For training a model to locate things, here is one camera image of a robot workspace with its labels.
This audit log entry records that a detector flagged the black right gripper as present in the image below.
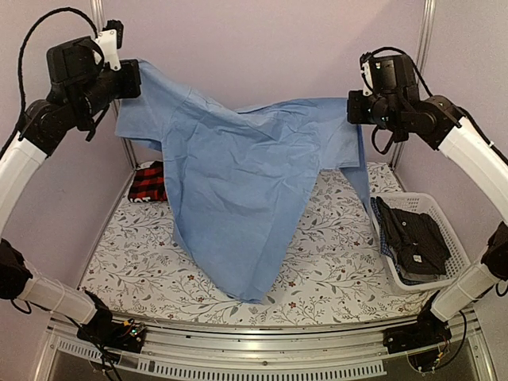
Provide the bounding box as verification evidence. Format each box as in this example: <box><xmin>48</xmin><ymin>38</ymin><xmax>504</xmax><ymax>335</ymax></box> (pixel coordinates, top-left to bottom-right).
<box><xmin>348</xmin><ymin>89</ymin><xmax>404</xmax><ymax>133</ymax></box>

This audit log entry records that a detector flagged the light blue long sleeve shirt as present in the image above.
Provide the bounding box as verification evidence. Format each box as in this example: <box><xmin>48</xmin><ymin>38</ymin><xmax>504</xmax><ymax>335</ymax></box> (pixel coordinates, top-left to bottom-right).
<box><xmin>116</xmin><ymin>61</ymin><xmax>370</xmax><ymax>303</ymax></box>

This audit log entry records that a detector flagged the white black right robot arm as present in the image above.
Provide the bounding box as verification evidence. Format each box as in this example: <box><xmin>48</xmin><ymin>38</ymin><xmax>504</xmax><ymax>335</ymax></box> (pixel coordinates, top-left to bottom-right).
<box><xmin>347</xmin><ymin>47</ymin><xmax>507</xmax><ymax>346</ymax></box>

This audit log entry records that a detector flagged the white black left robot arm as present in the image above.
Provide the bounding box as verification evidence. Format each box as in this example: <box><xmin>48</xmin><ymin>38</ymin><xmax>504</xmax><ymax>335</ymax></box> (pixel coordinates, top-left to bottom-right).
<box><xmin>1</xmin><ymin>36</ymin><xmax>131</xmax><ymax>333</ymax></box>

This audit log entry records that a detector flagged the red black plaid shirt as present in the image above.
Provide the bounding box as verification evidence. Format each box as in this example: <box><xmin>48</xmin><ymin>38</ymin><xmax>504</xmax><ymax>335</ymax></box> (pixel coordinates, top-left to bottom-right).
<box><xmin>127</xmin><ymin>161</ymin><xmax>167</xmax><ymax>203</ymax></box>

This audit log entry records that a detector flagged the white plastic laundry basket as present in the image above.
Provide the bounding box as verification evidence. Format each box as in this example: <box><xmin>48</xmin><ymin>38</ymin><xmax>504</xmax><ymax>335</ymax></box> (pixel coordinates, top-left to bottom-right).
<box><xmin>371</xmin><ymin>192</ymin><xmax>470</xmax><ymax>294</ymax></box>

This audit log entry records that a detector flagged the black striped shirt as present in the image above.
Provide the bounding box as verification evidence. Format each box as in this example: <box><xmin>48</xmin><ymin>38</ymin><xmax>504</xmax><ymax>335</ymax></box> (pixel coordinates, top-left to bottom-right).
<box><xmin>375</xmin><ymin>197</ymin><xmax>451</xmax><ymax>275</ymax></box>

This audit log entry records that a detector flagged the blue checked shirt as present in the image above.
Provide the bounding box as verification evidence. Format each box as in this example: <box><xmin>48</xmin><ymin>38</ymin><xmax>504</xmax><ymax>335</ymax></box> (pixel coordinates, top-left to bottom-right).
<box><xmin>371</xmin><ymin>197</ymin><xmax>419</xmax><ymax>286</ymax></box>

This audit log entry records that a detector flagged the floral patterned table cloth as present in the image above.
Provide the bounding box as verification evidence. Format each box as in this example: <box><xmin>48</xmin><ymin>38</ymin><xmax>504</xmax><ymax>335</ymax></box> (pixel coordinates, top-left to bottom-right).
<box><xmin>80</xmin><ymin>171</ymin><xmax>429</xmax><ymax>327</ymax></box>

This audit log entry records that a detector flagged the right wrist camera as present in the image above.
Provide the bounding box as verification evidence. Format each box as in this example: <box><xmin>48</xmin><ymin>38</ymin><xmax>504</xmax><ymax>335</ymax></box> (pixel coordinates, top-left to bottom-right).
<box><xmin>360</xmin><ymin>52</ymin><xmax>381</xmax><ymax>97</ymax></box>

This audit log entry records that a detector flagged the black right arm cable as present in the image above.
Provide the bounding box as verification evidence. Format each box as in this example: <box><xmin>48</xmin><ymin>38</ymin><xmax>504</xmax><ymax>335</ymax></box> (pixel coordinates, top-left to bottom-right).
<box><xmin>367</xmin><ymin>46</ymin><xmax>436</xmax><ymax>156</ymax></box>

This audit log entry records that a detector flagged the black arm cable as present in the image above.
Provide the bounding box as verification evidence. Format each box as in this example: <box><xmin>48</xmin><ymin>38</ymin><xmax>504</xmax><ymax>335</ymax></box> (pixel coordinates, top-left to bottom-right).
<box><xmin>15</xmin><ymin>6</ymin><xmax>100</xmax><ymax>132</ymax></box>
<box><xmin>367</xmin><ymin>46</ymin><xmax>436</xmax><ymax>156</ymax></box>

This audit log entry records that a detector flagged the left aluminium frame post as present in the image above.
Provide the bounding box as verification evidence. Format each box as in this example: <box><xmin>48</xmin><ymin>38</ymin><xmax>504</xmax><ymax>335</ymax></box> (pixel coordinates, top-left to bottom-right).
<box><xmin>90</xmin><ymin>0</ymin><xmax>138</xmax><ymax>170</ymax></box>

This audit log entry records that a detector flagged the aluminium frame post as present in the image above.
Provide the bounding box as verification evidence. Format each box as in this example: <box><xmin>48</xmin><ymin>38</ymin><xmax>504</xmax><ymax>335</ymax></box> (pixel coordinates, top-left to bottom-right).
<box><xmin>90</xmin><ymin>0</ymin><xmax>138</xmax><ymax>170</ymax></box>
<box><xmin>390</xmin><ymin>0</ymin><xmax>437</xmax><ymax>171</ymax></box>

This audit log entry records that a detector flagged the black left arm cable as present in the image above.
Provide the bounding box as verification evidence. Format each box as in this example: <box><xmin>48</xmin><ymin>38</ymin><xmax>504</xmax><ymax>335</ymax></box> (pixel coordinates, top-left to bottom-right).
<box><xmin>15</xmin><ymin>6</ymin><xmax>100</xmax><ymax>132</ymax></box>

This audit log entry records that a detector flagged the right aluminium frame post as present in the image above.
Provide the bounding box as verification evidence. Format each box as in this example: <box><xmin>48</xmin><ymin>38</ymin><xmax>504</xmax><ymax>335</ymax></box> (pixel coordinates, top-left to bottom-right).
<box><xmin>390</xmin><ymin>0</ymin><xmax>437</xmax><ymax>171</ymax></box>

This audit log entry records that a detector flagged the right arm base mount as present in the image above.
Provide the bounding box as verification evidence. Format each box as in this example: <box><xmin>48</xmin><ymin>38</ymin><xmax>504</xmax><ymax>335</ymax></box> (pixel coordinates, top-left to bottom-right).
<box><xmin>383</xmin><ymin>317</ymin><xmax>452</xmax><ymax>354</ymax></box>

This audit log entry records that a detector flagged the aluminium front rail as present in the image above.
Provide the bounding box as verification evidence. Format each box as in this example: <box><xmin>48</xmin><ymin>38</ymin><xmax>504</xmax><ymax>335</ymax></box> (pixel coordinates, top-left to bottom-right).
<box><xmin>34</xmin><ymin>310</ymin><xmax>501</xmax><ymax>380</ymax></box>

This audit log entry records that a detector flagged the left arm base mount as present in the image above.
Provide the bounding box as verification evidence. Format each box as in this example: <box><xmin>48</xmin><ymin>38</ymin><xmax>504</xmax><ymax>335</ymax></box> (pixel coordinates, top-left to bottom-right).
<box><xmin>77</xmin><ymin>317</ymin><xmax>147</xmax><ymax>353</ymax></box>

